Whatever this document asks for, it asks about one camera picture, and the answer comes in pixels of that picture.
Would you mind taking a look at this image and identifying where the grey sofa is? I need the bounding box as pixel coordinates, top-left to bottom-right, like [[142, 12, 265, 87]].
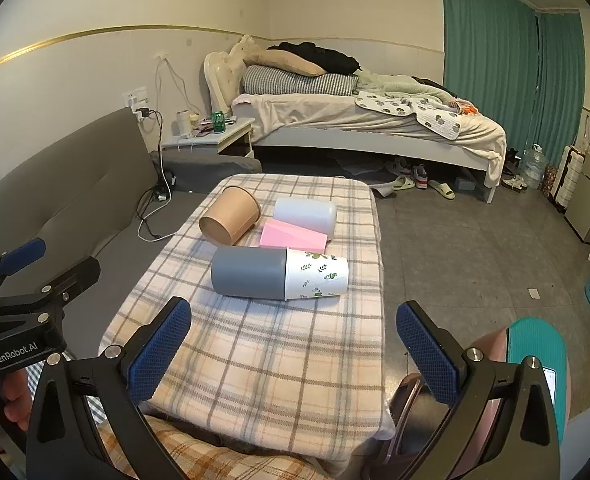
[[0, 110, 261, 358]]

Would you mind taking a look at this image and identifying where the patterned blanket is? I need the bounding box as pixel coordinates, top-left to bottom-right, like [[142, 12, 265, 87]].
[[355, 91, 463, 141]]

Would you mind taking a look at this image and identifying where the beige pillow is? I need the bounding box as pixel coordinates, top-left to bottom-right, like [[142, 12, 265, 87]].
[[244, 49, 325, 77]]

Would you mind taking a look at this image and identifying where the white slipper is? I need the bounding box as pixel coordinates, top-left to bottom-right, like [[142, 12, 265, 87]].
[[429, 180, 456, 200]]

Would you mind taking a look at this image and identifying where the person left hand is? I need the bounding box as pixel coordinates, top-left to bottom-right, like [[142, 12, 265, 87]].
[[0, 370, 32, 431]]

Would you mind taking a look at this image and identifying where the white mug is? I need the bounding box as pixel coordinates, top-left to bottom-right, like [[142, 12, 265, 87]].
[[176, 110, 192, 136]]

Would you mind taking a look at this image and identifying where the white plastic cup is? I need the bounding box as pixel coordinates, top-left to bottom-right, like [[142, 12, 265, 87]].
[[273, 197, 337, 240]]

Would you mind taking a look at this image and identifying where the white charging cable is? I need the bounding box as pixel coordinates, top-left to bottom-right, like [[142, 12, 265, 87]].
[[135, 54, 202, 242]]

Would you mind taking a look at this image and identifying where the brown paper cup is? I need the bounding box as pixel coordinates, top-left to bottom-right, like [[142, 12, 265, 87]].
[[199, 185, 261, 246]]

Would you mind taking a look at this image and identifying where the black clothes pile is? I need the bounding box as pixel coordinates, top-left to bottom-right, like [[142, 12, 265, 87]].
[[269, 41, 360, 76]]

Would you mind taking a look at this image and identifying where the white cup green print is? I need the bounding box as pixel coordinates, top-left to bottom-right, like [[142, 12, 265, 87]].
[[284, 249, 349, 300]]

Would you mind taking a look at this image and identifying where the grey cup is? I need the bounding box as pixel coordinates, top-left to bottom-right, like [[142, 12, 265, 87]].
[[211, 246, 287, 300]]

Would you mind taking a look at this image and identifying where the pink box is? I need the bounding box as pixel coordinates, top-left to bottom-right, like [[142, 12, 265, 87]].
[[259, 219, 327, 254]]

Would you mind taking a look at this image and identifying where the white nightstand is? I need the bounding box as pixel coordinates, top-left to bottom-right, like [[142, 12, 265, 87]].
[[161, 118, 255, 158]]

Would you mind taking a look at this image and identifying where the bed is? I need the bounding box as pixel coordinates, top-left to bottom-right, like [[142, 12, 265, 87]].
[[204, 36, 507, 200]]

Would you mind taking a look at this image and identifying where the plaid table cloth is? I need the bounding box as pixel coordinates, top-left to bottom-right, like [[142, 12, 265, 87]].
[[102, 174, 395, 462]]

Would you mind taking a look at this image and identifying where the teal curtain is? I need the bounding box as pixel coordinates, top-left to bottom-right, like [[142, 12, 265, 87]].
[[443, 0, 586, 165]]

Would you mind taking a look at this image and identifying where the striped pillow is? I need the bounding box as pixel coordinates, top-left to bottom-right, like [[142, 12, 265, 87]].
[[242, 65, 358, 96]]

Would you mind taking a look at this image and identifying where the green can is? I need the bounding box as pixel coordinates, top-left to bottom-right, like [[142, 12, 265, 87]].
[[211, 112, 227, 132]]

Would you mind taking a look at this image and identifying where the water jug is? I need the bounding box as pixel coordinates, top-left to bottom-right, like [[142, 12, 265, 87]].
[[520, 143, 548, 188]]

